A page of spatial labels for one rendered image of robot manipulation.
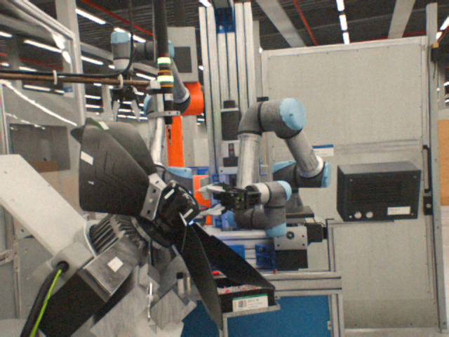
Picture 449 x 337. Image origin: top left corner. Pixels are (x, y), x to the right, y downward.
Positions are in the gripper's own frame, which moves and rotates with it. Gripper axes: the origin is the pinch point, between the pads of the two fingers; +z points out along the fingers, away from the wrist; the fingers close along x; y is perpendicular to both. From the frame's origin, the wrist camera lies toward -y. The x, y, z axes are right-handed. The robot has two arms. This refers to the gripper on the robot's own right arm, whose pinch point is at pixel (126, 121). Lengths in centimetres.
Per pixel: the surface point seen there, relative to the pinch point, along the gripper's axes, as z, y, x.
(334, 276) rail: 64, -15, -78
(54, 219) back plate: 29, -65, 4
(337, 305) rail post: 74, -15, -78
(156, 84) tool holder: -6, -54, -23
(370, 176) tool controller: 27, -22, -91
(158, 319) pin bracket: 57, -65, -21
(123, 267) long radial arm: 38, -85, -18
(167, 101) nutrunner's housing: -1, -52, -25
